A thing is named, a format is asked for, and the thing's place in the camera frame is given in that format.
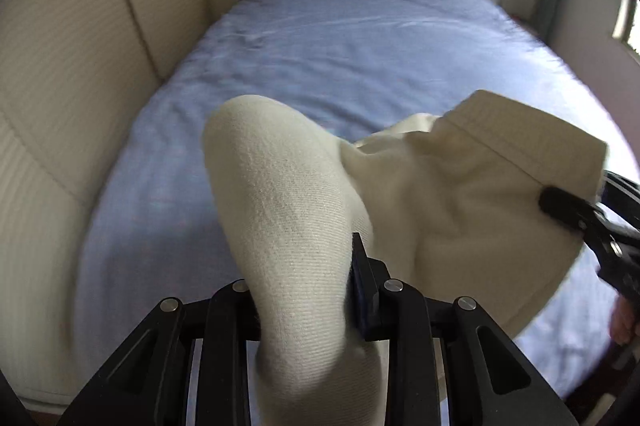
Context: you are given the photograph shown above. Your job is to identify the cream pants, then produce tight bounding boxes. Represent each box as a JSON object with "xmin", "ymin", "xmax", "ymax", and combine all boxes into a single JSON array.
[{"xmin": 202, "ymin": 89, "xmax": 608, "ymax": 426}]

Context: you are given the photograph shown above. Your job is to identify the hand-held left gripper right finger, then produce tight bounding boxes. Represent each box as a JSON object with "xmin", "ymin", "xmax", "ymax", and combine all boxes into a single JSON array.
[{"xmin": 349, "ymin": 233, "xmax": 581, "ymax": 426}]

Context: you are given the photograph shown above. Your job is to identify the person's right hand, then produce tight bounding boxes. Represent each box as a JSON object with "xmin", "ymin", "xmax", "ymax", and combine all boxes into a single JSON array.
[{"xmin": 611, "ymin": 293, "xmax": 640, "ymax": 347}]

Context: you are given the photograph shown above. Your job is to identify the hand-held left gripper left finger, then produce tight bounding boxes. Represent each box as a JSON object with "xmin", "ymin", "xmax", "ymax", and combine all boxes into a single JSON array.
[{"xmin": 57, "ymin": 281, "xmax": 262, "ymax": 426}]

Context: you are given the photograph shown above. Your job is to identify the white wardrobe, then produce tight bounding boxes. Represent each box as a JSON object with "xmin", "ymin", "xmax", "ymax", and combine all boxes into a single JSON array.
[{"xmin": 0, "ymin": 0, "xmax": 251, "ymax": 407}]

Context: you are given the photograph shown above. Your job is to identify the window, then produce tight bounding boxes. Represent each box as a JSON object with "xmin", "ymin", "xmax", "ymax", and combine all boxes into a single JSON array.
[{"xmin": 612, "ymin": 0, "xmax": 640, "ymax": 56}]

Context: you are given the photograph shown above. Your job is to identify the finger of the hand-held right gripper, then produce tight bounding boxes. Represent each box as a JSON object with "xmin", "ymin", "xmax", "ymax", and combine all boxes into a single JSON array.
[
  {"xmin": 539, "ymin": 186, "xmax": 607, "ymax": 235},
  {"xmin": 600, "ymin": 171, "xmax": 640, "ymax": 227}
]

